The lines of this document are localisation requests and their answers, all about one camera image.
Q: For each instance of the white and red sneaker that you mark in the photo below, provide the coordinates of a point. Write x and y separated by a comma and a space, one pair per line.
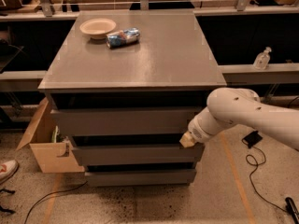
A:
7, 170

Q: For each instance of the grey top drawer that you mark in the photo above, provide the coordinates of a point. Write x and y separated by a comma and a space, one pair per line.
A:
124, 121

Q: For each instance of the black power adapter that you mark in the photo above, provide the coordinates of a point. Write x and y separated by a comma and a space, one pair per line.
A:
252, 139

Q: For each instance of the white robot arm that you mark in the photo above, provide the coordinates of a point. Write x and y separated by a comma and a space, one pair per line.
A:
227, 107

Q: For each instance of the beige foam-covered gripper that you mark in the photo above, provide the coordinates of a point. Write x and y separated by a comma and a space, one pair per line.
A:
198, 132

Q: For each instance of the beige paper bowl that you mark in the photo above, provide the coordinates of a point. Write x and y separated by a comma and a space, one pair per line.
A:
97, 28

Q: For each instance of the grey bottom drawer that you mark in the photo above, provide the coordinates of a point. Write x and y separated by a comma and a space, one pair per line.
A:
141, 178

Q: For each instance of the brown cardboard box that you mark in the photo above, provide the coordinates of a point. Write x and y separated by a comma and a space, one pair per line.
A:
52, 156

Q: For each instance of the black device bottom right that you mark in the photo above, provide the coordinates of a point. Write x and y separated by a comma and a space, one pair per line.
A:
292, 209

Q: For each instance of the grey middle drawer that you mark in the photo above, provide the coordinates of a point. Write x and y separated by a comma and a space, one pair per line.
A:
133, 149

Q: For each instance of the grey drawer cabinet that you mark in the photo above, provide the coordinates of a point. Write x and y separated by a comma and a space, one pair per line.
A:
171, 65

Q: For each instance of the blue crushed soda can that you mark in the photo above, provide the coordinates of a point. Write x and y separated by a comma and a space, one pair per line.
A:
122, 37

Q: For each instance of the clear hand sanitizer bottle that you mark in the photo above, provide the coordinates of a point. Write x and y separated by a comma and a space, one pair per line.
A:
262, 59

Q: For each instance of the grey drawer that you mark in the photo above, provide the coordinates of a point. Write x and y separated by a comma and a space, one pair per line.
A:
124, 121
141, 178
133, 149

